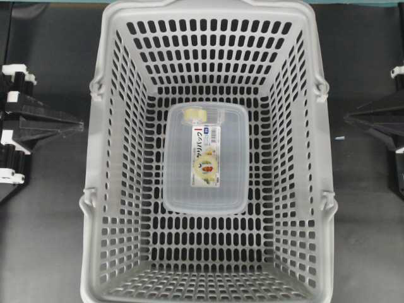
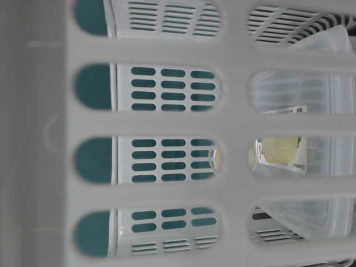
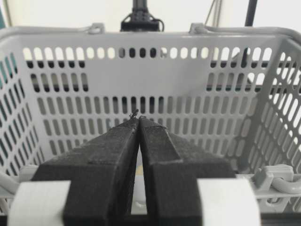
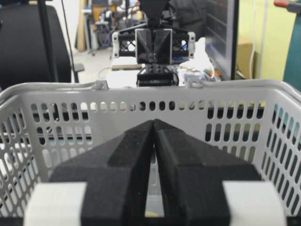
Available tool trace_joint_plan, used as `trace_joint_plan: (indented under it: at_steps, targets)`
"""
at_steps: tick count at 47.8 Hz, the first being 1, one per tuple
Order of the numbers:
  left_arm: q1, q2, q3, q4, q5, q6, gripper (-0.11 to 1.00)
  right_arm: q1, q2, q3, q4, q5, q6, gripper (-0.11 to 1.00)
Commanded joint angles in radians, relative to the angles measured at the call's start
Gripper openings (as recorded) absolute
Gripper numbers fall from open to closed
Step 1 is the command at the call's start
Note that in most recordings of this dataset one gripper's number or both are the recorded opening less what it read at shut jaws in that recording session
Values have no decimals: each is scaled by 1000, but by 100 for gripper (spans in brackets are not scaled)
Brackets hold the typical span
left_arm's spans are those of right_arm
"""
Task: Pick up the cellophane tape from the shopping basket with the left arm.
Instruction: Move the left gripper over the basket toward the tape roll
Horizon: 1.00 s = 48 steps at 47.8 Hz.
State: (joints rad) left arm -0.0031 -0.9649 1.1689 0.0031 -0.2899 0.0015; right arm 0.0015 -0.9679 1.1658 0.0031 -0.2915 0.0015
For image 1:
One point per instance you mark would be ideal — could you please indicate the clear plastic food container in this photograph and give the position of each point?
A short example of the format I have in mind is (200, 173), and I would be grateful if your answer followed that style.
(206, 167)

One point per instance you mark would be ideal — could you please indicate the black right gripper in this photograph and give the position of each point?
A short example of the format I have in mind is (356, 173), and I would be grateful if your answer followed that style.
(386, 124)

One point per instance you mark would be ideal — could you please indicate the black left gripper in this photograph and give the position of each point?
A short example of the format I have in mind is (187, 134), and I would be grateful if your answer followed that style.
(24, 119)

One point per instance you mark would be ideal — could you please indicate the grey plastic shopping basket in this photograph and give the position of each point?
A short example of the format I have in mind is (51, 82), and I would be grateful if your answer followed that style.
(262, 55)

